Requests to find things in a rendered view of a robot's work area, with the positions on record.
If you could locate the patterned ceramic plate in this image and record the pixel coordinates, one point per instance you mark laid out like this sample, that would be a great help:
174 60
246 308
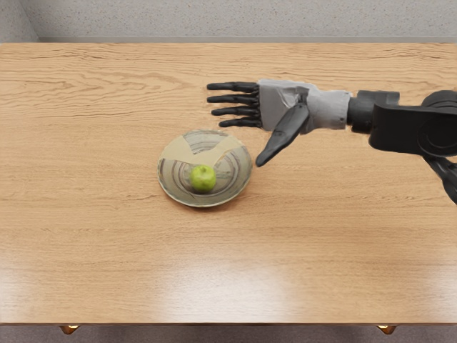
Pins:
178 175

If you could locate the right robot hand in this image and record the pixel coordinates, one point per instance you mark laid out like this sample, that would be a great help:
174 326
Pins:
275 107

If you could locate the green apple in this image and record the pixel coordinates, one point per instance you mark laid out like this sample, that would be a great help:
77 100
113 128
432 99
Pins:
203 178

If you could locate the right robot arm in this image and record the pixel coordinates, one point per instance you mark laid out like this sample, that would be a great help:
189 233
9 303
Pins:
403 125

